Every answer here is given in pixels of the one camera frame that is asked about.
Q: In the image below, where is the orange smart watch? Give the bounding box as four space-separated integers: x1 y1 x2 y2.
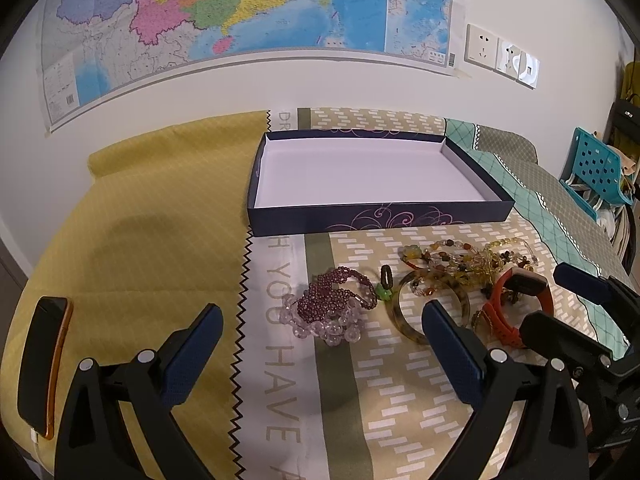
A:
482 266 554 349

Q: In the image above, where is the yellow amber bead bracelet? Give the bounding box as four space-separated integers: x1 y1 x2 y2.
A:
449 236 540 291

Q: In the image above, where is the multicolour agate bead bracelet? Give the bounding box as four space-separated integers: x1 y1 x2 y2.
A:
399 239 476 297

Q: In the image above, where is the tortoiseshell amber bangle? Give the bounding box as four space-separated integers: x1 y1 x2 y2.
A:
384 268 471 346

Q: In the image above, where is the black and green ring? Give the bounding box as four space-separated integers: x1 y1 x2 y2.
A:
375 263 399 302

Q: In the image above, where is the clear pink crystal bracelet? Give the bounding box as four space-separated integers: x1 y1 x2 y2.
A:
278 291 369 347

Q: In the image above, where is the purple garnet bead bracelet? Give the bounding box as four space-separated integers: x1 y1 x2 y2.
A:
297 265 380 322

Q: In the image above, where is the dark blue jewelry box tray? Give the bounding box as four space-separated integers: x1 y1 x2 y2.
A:
247 129 514 237

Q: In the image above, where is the teal perforated plastic chair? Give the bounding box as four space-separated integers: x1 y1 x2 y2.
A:
560 128 632 221

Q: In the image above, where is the black phone orange case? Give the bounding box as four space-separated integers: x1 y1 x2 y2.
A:
17 296 73 440

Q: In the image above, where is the patterned beige bedspread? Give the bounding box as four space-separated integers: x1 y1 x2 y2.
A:
233 107 626 479

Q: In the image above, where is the yellow checked bedsheet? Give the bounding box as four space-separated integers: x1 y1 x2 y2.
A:
1 110 269 479

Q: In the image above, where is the white wall socket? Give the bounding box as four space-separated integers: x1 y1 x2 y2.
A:
464 24 498 70

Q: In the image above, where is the colourful wall map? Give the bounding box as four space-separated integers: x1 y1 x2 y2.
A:
39 0 460 129

